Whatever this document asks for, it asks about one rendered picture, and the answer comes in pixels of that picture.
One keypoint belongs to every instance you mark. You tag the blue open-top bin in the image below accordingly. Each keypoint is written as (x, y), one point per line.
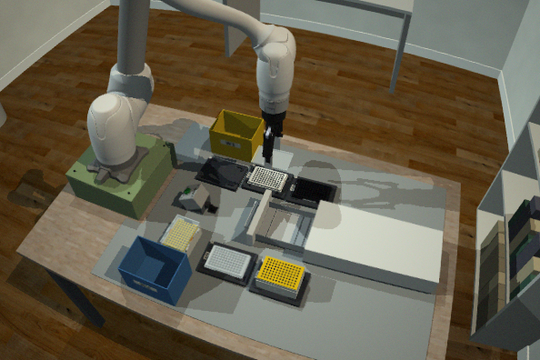
(154, 270)

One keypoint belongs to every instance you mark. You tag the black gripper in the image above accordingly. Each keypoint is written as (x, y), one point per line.
(272, 138)

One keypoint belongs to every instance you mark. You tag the black multi-well plate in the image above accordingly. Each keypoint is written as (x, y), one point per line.
(310, 192)

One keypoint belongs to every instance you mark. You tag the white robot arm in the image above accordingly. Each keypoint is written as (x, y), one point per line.
(113, 119)

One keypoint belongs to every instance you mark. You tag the large grey bench mat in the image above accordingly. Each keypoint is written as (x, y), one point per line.
(341, 316)

